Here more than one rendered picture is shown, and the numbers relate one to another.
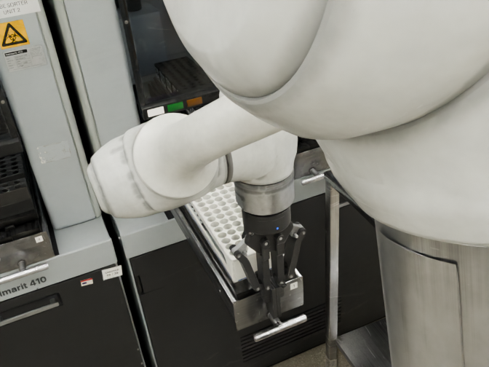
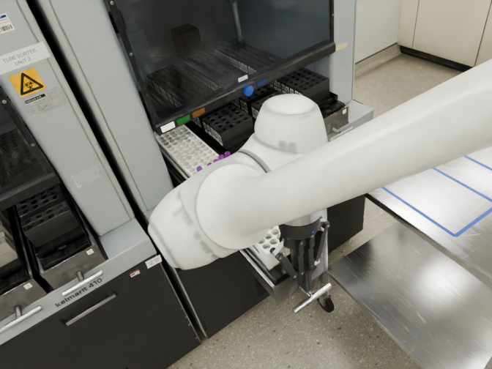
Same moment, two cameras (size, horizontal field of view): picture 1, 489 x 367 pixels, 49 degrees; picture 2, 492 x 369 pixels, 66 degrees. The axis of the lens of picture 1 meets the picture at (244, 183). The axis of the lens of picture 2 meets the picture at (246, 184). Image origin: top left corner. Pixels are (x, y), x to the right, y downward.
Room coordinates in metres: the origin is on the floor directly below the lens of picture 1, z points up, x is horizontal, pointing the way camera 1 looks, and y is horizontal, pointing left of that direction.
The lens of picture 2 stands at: (0.23, 0.09, 1.48)
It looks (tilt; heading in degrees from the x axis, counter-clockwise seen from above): 42 degrees down; 355
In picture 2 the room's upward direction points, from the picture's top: 12 degrees counter-clockwise
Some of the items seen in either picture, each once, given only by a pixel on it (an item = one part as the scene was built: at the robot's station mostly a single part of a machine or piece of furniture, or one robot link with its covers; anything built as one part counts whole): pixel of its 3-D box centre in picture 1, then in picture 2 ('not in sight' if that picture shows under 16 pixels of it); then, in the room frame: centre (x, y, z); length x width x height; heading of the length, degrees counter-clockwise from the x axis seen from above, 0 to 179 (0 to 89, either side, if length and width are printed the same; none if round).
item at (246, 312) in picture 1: (206, 208); (223, 199); (0.98, 0.09, 0.78); 0.73 x 0.14 x 0.09; 21
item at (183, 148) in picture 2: not in sight; (188, 154); (1.15, 0.15, 0.83); 0.30 x 0.10 x 0.06; 21
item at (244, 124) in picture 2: not in sight; (236, 132); (1.17, 0.00, 0.85); 0.12 x 0.02 x 0.06; 111
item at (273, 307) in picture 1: (271, 298); (302, 277); (0.67, -0.03, 0.80); 0.03 x 0.01 x 0.07; 21
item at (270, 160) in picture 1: (250, 123); (285, 151); (0.66, -0.02, 1.14); 0.13 x 0.11 x 0.16; 117
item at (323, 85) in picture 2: not in sight; (314, 92); (1.28, -0.28, 0.85); 0.12 x 0.02 x 0.06; 110
